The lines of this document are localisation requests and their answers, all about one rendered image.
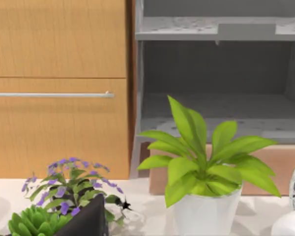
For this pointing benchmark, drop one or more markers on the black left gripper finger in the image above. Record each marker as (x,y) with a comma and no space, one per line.
(91,221)

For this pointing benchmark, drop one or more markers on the purple flower plant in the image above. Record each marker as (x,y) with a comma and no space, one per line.
(71,186)

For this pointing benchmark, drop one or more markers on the green succulent plant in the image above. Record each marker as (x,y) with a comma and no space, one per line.
(34,222)

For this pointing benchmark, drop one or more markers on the green plant in white pot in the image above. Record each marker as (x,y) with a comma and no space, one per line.
(204,211)

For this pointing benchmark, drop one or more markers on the wooden cupboard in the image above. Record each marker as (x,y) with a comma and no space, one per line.
(131,98)

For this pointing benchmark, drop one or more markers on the plain wooden drawer front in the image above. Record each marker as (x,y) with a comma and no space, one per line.
(56,37)

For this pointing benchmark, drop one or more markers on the grey cabinet with dark inside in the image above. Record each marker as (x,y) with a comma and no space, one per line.
(211,68)

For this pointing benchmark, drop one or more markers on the white rounded object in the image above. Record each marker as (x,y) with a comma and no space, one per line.
(290,225)

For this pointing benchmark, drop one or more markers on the grey pierced shelf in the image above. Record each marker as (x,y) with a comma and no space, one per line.
(177,27)

